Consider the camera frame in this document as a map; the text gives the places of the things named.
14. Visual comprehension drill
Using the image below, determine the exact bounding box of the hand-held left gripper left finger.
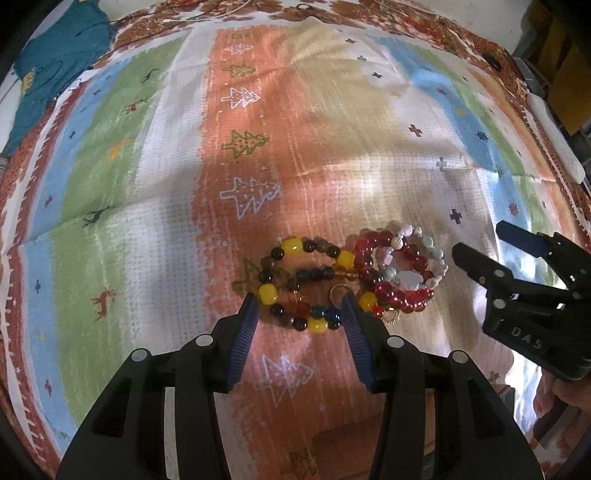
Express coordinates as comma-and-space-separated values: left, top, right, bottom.
55, 292, 260, 480

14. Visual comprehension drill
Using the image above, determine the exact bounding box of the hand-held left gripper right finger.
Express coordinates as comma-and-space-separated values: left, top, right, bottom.
341, 292, 546, 480

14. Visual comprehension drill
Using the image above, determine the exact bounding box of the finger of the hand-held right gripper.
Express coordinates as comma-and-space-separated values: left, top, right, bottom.
451, 242, 520, 303
496, 220, 580, 289

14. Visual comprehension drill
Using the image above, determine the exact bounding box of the red bead bracelet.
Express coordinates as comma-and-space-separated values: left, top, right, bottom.
346, 229, 437, 320

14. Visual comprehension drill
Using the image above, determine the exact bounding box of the white and pink bead bracelet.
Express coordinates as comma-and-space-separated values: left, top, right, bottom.
372, 220, 450, 292

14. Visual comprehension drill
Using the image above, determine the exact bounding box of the yellow and dark bead bracelet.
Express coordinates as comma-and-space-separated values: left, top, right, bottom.
257, 236, 379, 334

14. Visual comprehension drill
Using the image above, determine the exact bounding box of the person's right hand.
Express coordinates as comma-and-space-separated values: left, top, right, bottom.
531, 369, 591, 449

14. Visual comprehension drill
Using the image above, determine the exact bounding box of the white oblong object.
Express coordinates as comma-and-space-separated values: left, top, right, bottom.
526, 92, 588, 186

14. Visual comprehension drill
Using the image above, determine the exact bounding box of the yellow curtain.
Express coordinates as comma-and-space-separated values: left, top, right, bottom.
538, 0, 591, 137

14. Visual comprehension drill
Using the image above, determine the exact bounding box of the striped printed cloth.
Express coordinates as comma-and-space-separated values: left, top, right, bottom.
0, 18, 575, 480

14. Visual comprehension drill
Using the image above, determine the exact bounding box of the brown floral blanket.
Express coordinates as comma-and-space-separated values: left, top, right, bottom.
0, 0, 591, 480

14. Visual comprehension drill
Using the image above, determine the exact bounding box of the teal garment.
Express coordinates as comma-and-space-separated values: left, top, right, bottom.
4, 0, 114, 158

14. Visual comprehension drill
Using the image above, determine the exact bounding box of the white cable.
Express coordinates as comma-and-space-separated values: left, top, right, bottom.
175, 0, 259, 22

